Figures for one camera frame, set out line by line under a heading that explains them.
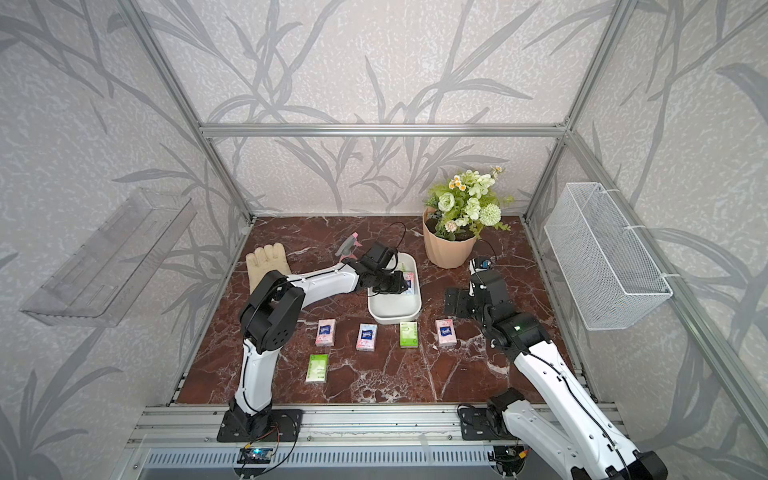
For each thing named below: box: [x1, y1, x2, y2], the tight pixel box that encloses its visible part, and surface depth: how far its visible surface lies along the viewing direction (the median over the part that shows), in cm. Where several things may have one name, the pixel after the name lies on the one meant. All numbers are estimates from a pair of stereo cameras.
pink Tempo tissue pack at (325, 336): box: [315, 319, 336, 347], surface depth 88 cm
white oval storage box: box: [367, 252, 423, 325], surface depth 92 cm
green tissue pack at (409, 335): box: [400, 321, 419, 348], surface depth 88 cm
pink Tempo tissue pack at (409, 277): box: [403, 272, 415, 295], surface depth 98 cm
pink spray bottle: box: [335, 232, 363, 262], surface depth 91 cm
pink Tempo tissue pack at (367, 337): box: [356, 323, 378, 352], surface depth 88 cm
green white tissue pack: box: [306, 354, 329, 382], surface depth 82 cm
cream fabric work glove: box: [245, 242, 292, 294], surface depth 107 cm
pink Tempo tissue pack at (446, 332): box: [435, 318, 457, 347], surface depth 88 cm
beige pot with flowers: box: [423, 166, 515, 269], surface depth 88 cm
